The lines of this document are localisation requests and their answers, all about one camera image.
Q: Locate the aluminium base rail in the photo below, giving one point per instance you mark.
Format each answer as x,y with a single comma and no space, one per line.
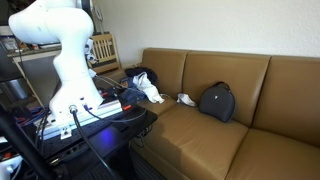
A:
107,108

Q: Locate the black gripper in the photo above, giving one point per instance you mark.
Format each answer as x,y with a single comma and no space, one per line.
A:
89,50

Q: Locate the kitchen counter top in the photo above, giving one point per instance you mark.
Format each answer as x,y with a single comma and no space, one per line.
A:
33,51

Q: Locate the white adapter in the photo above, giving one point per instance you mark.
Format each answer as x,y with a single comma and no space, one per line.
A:
92,72

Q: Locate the dark navy garment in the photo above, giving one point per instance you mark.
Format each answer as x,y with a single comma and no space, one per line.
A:
149,72

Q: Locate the metal waste bin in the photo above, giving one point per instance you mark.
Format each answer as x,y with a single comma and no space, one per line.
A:
16,89

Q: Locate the wooden slatted chair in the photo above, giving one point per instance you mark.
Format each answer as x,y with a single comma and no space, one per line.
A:
106,50

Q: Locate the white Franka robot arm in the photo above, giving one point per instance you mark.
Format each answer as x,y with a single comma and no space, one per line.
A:
70,66

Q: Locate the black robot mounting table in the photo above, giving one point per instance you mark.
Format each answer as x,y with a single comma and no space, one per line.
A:
110,140

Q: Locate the blue denim jeans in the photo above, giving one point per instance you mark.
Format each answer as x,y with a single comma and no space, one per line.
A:
133,95

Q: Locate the black rounded bag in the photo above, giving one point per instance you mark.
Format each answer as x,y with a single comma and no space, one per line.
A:
216,103

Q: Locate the black tripod pole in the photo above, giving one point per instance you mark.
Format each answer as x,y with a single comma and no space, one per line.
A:
20,143

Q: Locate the white crumpled shirt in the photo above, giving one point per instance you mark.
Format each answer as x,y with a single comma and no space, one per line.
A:
146,87

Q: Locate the small white crumpled cloth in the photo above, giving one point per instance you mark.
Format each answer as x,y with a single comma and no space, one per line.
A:
185,99

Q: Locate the brown leather sofa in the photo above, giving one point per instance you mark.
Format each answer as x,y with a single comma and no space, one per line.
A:
206,143

